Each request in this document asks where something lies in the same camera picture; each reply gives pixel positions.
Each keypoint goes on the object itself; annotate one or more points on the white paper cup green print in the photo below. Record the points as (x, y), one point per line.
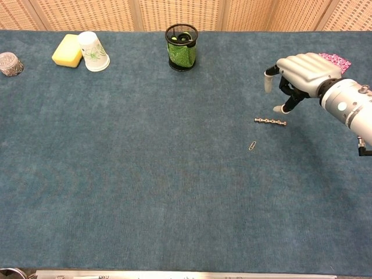
(93, 52)

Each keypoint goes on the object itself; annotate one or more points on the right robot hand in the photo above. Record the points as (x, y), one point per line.
(305, 72)

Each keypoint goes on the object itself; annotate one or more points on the silver beaded metal rod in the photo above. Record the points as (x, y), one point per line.
(271, 121)

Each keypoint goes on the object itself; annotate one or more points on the yellow sponge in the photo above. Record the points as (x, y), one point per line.
(67, 51)

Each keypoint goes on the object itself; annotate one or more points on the woven folding screen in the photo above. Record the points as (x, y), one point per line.
(180, 13)

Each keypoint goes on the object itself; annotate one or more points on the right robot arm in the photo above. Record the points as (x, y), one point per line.
(348, 101)

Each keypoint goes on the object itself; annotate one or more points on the metal paper clip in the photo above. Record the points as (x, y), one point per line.
(252, 145)

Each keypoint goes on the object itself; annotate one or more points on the green mesh fabric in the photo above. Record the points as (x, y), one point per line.
(180, 53)

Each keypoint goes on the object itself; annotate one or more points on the dark round metal object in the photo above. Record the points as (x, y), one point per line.
(11, 273)

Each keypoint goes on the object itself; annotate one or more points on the blue felt table mat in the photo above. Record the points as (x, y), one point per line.
(174, 174)

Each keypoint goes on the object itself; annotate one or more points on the silver metal rail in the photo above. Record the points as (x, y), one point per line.
(186, 274)

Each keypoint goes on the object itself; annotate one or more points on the pink patterned cloth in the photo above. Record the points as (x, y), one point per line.
(340, 61)

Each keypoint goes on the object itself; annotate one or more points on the black mesh pen holder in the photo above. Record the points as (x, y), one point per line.
(181, 48)

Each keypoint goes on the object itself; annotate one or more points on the round box of clips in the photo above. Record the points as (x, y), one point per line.
(10, 65)

